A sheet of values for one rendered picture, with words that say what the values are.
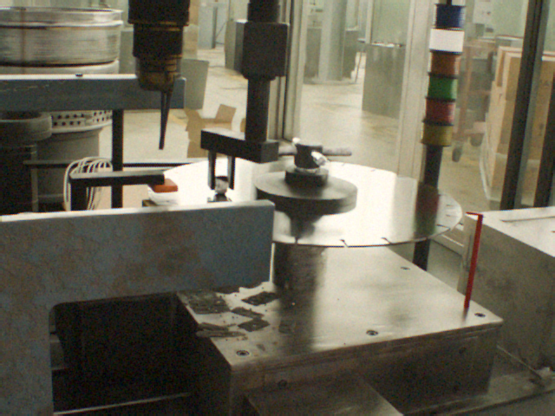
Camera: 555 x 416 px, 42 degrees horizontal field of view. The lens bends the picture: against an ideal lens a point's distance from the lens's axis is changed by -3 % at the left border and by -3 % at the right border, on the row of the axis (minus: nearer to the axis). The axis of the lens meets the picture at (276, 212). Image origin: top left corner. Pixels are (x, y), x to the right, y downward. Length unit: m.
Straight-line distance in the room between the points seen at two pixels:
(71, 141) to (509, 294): 0.83
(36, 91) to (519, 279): 0.60
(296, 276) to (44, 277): 0.33
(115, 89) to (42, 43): 0.42
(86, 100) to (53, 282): 0.40
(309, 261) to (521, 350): 0.29
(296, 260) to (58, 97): 0.34
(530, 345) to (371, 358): 0.25
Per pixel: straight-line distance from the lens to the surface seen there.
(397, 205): 0.77
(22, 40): 1.31
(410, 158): 1.38
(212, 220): 0.54
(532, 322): 0.88
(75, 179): 0.69
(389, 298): 0.79
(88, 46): 1.33
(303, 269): 0.78
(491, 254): 0.92
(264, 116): 0.70
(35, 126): 1.09
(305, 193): 0.74
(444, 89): 1.00
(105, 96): 0.90
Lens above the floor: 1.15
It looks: 17 degrees down
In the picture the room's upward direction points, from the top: 4 degrees clockwise
